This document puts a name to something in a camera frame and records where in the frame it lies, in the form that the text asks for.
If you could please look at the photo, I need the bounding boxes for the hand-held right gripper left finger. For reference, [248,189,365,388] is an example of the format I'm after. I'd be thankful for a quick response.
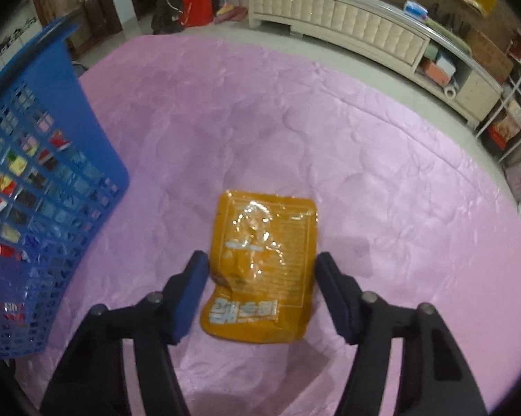
[41,250,210,416]

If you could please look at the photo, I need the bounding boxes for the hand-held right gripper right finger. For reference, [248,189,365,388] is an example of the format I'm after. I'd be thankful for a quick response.
[316,251,488,416]

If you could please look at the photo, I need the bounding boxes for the orange snack packet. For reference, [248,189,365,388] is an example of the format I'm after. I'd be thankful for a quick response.
[200,189,320,344]

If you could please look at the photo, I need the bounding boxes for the blue plastic mesh basket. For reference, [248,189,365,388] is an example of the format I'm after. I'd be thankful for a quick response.
[0,19,131,360]

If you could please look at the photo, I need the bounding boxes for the orange storage box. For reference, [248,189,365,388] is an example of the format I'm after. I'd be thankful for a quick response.
[418,58,454,86]

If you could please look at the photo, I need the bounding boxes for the white metal rack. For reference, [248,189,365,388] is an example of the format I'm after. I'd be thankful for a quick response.
[477,30,521,162]

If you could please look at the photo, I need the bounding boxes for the cream TV cabinet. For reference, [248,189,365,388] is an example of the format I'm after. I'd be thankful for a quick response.
[247,0,504,128]

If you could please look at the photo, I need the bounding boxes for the black bag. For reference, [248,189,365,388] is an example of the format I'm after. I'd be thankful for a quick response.
[151,0,185,34]

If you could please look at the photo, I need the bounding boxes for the cardboard box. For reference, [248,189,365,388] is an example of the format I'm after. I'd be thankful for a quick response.
[466,28,515,83]

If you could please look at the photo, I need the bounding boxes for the red paper bag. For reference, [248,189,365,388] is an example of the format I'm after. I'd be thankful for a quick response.
[181,0,214,28]

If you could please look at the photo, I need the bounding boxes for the blue tissue box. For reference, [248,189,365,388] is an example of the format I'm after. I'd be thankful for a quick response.
[403,1,429,20]

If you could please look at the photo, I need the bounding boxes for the dark wooden door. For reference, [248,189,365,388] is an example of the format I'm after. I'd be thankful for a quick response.
[31,0,123,55]

